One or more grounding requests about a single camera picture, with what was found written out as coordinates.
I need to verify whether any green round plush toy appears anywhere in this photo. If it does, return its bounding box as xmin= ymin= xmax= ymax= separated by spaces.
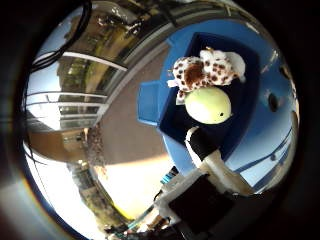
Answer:
xmin=184 ymin=85 xmax=233 ymax=125

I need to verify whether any brown spotted white plush toy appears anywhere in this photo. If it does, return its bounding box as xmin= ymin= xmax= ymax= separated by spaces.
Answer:
xmin=166 ymin=46 xmax=248 ymax=104

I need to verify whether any blue plastic kiddie pool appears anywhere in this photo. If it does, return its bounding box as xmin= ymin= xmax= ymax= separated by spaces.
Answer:
xmin=137 ymin=31 xmax=263 ymax=176

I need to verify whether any white metal railing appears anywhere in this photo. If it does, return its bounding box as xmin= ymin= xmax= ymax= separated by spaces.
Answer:
xmin=24 ymin=49 xmax=129 ymax=131

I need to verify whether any black cable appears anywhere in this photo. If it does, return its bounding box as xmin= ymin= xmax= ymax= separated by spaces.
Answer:
xmin=31 ymin=0 xmax=94 ymax=73

